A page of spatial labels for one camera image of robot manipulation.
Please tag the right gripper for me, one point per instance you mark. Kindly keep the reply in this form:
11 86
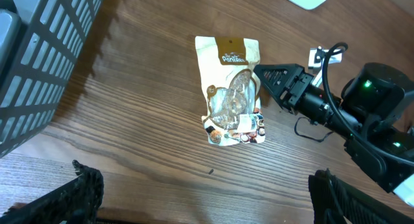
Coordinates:
286 83

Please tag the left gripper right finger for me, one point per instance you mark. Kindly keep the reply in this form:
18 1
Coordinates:
335 201

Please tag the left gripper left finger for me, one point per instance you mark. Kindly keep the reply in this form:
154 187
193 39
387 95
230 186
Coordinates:
77 201

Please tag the beige snack pouch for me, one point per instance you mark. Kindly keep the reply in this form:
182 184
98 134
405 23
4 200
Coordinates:
231 89

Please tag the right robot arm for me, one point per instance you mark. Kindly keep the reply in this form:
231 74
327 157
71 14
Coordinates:
371 103

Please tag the grey plastic shopping basket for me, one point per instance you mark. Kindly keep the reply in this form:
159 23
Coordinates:
41 41

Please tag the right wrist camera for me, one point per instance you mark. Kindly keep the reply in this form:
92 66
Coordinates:
316 60

